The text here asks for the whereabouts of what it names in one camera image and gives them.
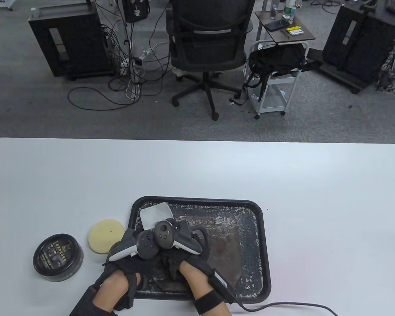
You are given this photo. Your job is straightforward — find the black white controller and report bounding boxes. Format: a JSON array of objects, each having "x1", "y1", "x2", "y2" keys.
[
  {"x1": 154, "y1": 221, "x2": 201, "y2": 255},
  {"x1": 108, "y1": 229, "x2": 158, "y2": 262}
]

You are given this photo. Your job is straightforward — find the tangle of black cables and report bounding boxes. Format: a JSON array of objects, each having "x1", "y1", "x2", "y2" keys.
[{"x1": 377, "y1": 43, "x2": 395, "y2": 96}]

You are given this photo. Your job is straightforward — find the grey polishing cloth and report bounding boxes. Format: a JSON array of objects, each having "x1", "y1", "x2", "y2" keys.
[{"x1": 139, "y1": 202, "x2": 174, "y2": 231}]

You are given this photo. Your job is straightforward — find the black backpack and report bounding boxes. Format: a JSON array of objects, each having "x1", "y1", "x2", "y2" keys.
[{"x1": 244, "y1": 44, "x2": 323, "y2": 99}]

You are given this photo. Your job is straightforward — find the yellow round sponge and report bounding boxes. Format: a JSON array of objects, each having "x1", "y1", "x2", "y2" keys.
[{"x1": 88, "y1": 219, "x2": 125, "y2": 254}]

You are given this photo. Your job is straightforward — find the person's right hand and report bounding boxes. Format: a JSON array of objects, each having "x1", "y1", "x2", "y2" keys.
[{"x1": 165, "y1": 219, "x2": 214, "y2": 280}]

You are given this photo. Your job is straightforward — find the white desk leg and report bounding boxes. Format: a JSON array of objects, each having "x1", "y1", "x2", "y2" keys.
[{"x1": 117, "y1": 0, "x2": 142, "y2": 86}]

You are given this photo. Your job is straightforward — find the black hanging bag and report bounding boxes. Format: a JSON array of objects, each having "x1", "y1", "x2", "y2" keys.
[{"x1": 122, "y1": 0, "x2": 150, "y2": 23}]

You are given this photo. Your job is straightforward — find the black right wrist strap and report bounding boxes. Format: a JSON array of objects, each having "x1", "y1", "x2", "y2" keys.
[{"x1": 194, "y1": 291, "x2": 224, "y2": 315}]

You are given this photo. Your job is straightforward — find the brown leather bag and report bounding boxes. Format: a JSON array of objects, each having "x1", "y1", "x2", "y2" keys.
[{"x1": 151, "y1": 214, "x2": 242, "y2": 292}]

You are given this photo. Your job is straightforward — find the white rolling cart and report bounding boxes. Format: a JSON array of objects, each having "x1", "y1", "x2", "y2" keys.
[{"x1": 245, "y1": 39, "x2": 308, "y2": 119}]

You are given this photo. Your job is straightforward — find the grey glove cable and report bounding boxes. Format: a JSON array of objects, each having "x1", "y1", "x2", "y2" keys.
[{"x1": 232, "y1": 293, "x2": 339, "y2": 316}]

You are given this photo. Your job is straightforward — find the black plastic tray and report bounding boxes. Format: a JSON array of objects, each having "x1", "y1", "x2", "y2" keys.
[{"x1": 123, "y1": 197, "x2": 271, "y2": 304}]

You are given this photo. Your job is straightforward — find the black leather care cream tin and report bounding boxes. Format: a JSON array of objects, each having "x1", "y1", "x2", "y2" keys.
[{"x1": 33, "y1": 234, "x2": 84, "y2": 282}]

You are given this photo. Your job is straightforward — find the person's left hand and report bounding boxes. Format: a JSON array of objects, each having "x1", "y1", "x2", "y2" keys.
[{"x1": 102, "y1": 230, "x2": 171, "y2": 290}]

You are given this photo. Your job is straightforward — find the left black white controller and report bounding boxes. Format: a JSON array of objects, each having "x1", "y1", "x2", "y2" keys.
[{"x1": 108, "y1": 229, "x2": 158, "y2": 262}]

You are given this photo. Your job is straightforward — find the green label bottle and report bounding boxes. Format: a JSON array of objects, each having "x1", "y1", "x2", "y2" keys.
[{"x1": 282, "y1": 0, "x2": 297, "y2": 24}]

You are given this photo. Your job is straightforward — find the black computer tower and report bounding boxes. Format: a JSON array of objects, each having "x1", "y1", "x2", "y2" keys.
[
  {"x1": 318, "y1": 0, "x2": 395, "y2": 95},
  {"x1": 28, "y1": 2, "x2": 116, "y2": 81}
]

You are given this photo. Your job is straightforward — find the person's right forearm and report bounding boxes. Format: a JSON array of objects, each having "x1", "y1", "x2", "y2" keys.
[{"x1": 178, "y1": 263, "x2": 232, "y2": 316}]

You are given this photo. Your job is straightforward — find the right black white controller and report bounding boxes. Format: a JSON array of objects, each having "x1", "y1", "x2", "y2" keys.
[{"x1": 154, "y1": 221, "x2": 201, "y2": 255}]

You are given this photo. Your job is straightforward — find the black forearm sensor box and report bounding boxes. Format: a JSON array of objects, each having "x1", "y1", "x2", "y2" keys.
[{"x1": 208, "y1": 270, "x2": 237, "y2": 303}]

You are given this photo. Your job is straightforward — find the black tablet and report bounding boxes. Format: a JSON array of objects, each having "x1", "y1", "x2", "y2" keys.
[{"x1": 264, "y1": 20, "x2": 290, "y2": 32}]

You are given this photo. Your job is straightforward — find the black floor cable loop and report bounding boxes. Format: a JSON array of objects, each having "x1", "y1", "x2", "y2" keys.
[{"x1": 67, "y1": 86, "x2": 142, "y2": 111}]

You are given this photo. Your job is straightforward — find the black office chair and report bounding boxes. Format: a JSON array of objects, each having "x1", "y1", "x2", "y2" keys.
[{"x1": 166, "y1": 0, "x2": 254, "y2": 121}]

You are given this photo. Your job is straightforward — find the person's left forearm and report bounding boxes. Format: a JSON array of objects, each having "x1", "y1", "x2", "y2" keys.
[{"x1": 69, "y1": 272, "x2": 142, "y2": 316}]

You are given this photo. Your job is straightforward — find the small brown side table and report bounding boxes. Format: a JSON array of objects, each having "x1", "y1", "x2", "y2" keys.
[{"x1": 254, "y1": 11, "x2": 316, "y2": 43}]

